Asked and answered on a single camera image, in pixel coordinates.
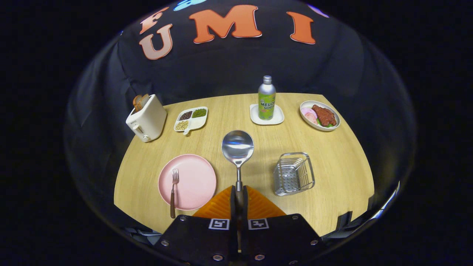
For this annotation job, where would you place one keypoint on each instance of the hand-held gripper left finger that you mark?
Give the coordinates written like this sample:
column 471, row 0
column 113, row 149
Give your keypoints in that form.
column 196, row 236

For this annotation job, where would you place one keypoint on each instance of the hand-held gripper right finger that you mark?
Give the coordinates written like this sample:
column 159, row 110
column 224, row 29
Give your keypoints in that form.
column 281, row 236

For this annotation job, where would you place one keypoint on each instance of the silver ladle spoon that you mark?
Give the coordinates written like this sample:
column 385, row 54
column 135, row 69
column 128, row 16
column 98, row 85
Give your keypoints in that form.
column 237, row 147

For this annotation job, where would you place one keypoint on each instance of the pink round plate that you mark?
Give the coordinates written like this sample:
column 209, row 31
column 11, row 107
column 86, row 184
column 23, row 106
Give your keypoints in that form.
column 196, row 181

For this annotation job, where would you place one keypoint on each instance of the yellow beans portion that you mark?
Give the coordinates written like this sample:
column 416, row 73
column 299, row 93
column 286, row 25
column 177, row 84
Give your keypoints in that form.
column 181, row 125

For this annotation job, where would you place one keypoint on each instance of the white divided dish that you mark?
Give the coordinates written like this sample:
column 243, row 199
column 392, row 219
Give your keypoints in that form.
column 196, row 123

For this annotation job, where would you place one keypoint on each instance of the white oval plate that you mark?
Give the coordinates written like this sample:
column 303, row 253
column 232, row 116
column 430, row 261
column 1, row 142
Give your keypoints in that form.
column 306, row 122

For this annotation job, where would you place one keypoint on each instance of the white square coaster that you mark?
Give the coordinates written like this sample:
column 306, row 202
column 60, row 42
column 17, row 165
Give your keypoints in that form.
column 278, row 117

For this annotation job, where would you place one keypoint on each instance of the dark beans portion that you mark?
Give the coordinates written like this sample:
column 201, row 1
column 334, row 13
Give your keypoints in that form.
column 186, row 115

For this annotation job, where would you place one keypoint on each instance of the green beans portion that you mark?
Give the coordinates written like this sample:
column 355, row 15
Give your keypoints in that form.
column 199, row 113

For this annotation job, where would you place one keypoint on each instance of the white toaster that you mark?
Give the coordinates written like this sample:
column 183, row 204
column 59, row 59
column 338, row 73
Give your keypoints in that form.
column 147, row 122

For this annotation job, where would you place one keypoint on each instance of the pink ham slices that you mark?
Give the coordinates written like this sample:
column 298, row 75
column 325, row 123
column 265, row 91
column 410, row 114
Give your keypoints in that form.
column 308, row 113

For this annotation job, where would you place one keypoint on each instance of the brown fried meat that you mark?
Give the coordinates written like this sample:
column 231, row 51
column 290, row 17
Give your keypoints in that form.
column 325, row 115

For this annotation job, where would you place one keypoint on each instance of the green soda bottle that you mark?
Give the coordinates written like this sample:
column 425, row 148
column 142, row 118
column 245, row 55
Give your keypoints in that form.
column 266, row 101

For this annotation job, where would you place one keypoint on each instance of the toast bread slices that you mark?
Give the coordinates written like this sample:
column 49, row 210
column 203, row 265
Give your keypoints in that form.
column 139, row 101

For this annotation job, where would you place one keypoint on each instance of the black backdrop cloth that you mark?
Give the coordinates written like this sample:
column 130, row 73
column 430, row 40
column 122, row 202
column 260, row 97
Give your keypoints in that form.
column 221, row 66

